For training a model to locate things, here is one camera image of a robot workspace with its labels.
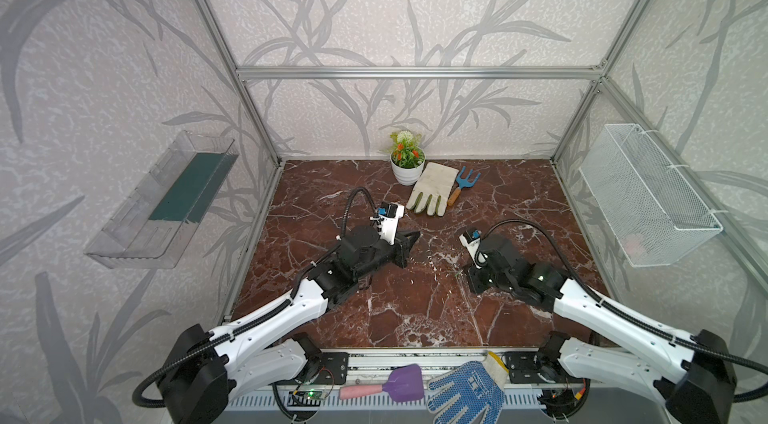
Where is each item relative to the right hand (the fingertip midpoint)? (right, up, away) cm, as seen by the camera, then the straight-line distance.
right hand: (463, 259), depth 80 cm
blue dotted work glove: (0, -30, -10) cm, 31 cm away
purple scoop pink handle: (-16, -29, -8) cm, 34 cm away
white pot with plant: (-15, +30, +21) cm, 39 cm away
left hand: (-11, +9, -7) cm, 16 cm away
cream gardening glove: (-5, +19, +31) cm, 36 cm away
